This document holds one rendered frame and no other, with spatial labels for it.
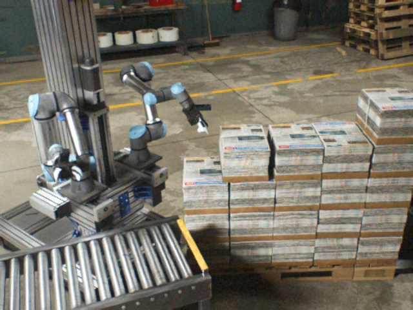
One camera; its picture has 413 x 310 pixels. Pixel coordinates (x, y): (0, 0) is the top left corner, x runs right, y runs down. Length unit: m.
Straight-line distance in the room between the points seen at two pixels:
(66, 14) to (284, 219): 1.82
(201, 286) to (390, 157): 1.44
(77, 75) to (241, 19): 7.29
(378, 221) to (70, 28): 2.26
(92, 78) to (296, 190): 1.43
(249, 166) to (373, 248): 1.09
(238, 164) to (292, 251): 0.78
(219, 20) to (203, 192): 7.13
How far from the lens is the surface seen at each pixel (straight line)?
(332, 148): 2.82
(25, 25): 9.01
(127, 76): 2.98
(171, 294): 2.17
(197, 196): 2.85
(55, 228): 3.69
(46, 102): 2.60
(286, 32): 9.69
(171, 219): 2.56
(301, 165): 2.82
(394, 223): 3.26
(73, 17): 2.79
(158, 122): 3.12
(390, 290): 3.49
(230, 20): 9.78
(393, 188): 3.11
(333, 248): 3.25
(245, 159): 2.75
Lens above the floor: 2.29
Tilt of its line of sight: 27 degrees down
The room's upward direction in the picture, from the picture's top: 1 degrees counter-clockwise
